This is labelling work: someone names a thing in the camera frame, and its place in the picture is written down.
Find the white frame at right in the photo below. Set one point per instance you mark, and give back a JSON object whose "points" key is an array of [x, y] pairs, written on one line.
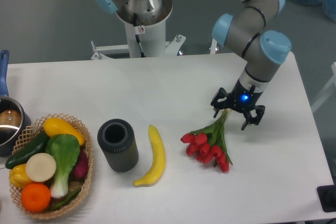
{"points": [[325, 92]]}

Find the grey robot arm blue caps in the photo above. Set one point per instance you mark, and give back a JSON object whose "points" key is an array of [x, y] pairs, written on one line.
{"points": [[245, 35]]}

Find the dark grey ribbed vase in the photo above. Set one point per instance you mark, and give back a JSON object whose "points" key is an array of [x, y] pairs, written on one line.
{"points": [[117, 140]]}

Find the yellow banana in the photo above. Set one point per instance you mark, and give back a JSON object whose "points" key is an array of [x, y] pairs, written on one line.
{"points": [[157, 168]]}

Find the green chili pepper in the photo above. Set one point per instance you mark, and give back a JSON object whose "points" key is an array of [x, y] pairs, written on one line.
{"points": [[66, 200]]}

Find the green bok choy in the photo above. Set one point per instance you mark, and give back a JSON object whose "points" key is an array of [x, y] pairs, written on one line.
{"points": [[65, 149]]}

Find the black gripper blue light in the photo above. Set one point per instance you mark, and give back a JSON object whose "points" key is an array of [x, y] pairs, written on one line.
{"points": [[241, 100]]}

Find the orange fruit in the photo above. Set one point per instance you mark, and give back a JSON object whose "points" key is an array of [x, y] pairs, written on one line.
{"points": [[35, 197]]}

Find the dark green cucumber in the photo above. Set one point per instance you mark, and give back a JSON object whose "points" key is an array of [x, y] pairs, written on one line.
{"points": [[35, 146]]}

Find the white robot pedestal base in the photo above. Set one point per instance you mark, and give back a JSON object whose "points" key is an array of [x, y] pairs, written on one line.
{"points": [[145, 27]]}

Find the black device at table edge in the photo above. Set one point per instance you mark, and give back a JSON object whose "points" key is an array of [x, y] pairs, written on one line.
{"points": [[327, 197]]}

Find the yellow squash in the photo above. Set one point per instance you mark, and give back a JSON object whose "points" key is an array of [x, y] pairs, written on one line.
{"points": [[54, 126]]}

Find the red tulip bouquet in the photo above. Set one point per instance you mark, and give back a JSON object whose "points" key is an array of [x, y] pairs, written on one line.
{"points": [[208, 144]]}

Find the woven wicker basket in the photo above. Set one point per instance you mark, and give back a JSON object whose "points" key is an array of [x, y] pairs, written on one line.
{"points": [[81, 186]]}

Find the yellow bell pepper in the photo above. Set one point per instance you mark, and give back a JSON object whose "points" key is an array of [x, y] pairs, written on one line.
{"points": [[18, 176]]}

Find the purple sweet potato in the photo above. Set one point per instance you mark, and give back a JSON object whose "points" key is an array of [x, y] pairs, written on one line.
{"points": [[81, 167]]}

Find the blue handled saucepan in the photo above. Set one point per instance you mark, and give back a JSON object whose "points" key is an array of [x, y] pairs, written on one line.
{"points": [[13, 117]]}

